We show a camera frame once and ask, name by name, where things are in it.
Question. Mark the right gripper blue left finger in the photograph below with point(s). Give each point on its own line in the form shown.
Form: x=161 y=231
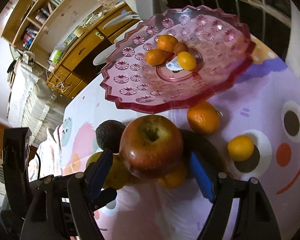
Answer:
x=99 y=165

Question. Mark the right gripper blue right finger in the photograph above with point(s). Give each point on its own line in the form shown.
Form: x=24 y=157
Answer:
x=204 y=176

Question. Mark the yellow pear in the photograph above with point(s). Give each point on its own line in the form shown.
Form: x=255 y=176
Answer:
x=118 y=175

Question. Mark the orange tangerine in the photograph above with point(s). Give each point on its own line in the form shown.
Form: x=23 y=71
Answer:
x=155 y=57
x=167 y=43
x=174 y=179
x=203 y=118

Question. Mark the red apple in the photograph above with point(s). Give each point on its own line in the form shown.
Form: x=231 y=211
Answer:
x=151 y=147

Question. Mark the small brown fruit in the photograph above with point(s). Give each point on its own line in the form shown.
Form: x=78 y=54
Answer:
x=180 y=47

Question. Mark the small yellow kumquat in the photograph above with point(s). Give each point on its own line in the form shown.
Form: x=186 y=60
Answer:
x=240 y=148
x=187 y=61

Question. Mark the blackened banana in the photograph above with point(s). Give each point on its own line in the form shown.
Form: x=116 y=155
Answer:
x=198 y=143

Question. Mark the dark avocado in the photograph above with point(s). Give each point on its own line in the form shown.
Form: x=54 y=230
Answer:
x=108 y=135

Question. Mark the orange tangerine behind apple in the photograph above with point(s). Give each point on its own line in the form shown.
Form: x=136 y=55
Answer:
x=203 y=118

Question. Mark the white lace covered furniture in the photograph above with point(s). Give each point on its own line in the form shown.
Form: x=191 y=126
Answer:
x=32 y=103

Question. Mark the wooden desk with drawers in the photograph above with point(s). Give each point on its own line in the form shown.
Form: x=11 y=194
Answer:
x=75 y=69

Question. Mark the pink glass fruit bowl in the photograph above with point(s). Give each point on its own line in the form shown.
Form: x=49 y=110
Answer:
x=177 y=58

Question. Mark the wooden bookshelf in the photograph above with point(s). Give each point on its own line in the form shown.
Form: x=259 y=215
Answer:
x=40 y=25

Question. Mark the grey office chair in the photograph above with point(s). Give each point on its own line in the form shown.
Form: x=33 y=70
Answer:
x=130 y=12

